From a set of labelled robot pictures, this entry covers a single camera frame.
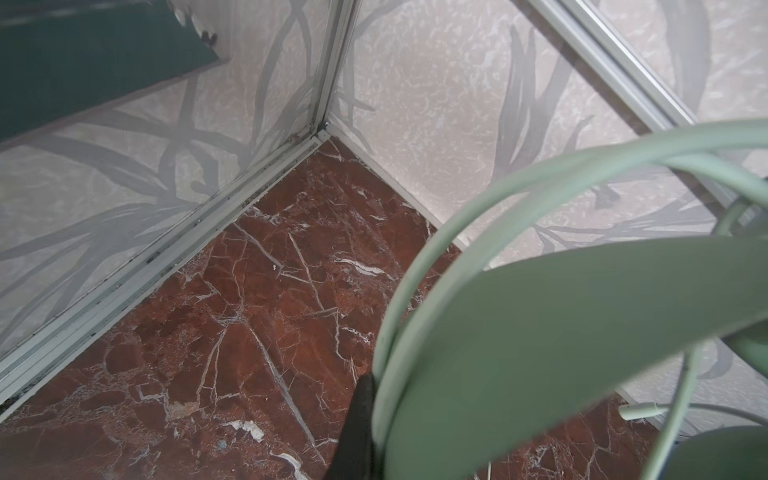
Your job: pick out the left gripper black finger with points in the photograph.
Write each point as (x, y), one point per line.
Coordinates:
(354, 457)

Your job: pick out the mint green headphones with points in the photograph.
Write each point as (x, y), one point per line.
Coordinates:
(473, 361)

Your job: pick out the clear plastic wall bin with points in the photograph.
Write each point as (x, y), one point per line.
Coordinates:
(61, 60)

